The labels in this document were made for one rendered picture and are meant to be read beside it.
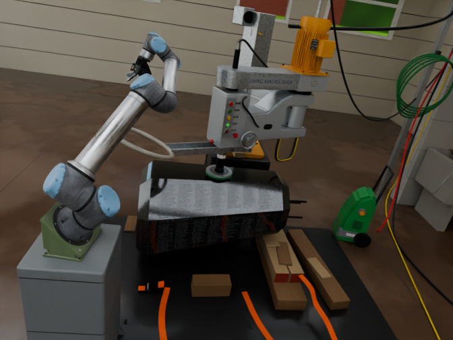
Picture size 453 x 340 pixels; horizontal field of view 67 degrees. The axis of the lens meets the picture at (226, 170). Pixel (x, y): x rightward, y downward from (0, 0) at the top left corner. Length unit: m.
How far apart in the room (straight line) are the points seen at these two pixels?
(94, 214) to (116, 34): 7.25
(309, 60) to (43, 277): 2.26
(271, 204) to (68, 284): 1.62
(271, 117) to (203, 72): 5.99
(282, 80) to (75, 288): 1.91
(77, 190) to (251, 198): 1.51
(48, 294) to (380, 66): 8.81
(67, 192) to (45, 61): 7.79
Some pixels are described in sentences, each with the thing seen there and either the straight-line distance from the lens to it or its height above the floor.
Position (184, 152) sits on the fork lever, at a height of 1.08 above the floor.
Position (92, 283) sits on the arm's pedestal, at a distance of 1.85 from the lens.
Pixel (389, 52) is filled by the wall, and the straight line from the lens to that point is 9.63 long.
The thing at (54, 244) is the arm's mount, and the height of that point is 0.93.
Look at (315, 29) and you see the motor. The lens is 2.81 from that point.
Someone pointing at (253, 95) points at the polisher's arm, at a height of 1.36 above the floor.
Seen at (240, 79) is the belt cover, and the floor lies 1.63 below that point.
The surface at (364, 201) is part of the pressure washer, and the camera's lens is 3.69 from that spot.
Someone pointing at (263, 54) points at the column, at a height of 1.71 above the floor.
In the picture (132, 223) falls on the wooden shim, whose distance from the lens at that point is 3.51.
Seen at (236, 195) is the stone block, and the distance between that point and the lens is 2.74.
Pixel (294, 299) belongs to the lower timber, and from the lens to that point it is 2.87.
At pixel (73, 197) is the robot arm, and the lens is 1.67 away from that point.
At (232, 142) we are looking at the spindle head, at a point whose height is 1.16.
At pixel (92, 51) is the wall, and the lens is 8.93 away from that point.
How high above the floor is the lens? 2.07
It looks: 26 degrees down
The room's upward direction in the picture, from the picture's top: 9 degrees clockwise
